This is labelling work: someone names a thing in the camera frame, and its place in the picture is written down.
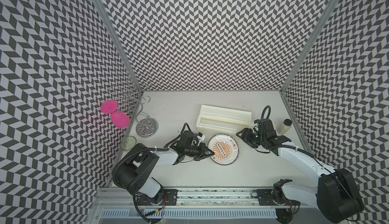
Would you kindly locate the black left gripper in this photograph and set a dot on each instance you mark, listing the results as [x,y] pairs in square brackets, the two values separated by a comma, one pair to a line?
[203,149]

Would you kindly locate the green plastic cup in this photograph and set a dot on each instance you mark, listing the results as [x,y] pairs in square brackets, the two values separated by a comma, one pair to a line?
[128,143]

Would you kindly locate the clear plastic wrap sheet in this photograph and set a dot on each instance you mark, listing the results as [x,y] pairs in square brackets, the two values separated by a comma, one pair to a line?
[224,148]

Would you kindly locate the glass spice jar black lid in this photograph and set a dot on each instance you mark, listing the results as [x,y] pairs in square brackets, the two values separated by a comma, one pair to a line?
[284,127]

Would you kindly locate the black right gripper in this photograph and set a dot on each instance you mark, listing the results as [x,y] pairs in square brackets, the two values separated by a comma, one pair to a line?
[246,132]

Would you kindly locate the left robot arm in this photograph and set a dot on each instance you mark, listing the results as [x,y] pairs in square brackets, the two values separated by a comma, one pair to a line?
[133,171]

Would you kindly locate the aluminium corner post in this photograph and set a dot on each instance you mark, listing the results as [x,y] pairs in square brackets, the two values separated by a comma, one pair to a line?
[324,18]
[115,39]

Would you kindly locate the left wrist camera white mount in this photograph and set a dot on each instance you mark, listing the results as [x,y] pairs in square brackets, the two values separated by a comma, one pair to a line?
[201,137]

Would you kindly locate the pink plastic wine glass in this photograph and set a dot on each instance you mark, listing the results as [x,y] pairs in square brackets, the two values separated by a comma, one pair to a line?
[118,117]

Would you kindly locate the aluminium corner post right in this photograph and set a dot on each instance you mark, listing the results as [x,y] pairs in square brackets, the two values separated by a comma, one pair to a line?
[324,18]

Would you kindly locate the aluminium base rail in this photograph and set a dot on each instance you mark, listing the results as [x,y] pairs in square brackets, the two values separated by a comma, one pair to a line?
[197,197]

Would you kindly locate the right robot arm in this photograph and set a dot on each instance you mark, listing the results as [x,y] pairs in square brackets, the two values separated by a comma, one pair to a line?
[335,195]

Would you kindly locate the white plate orange sunburst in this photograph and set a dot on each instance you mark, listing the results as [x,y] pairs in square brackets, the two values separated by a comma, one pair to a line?
[223,149]

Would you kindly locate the aluminium corner post left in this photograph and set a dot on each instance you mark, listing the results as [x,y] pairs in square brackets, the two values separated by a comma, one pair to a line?
[115,39]

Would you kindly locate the chrome wire glass rack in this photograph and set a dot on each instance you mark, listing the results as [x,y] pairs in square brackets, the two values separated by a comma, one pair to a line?
[132,103]

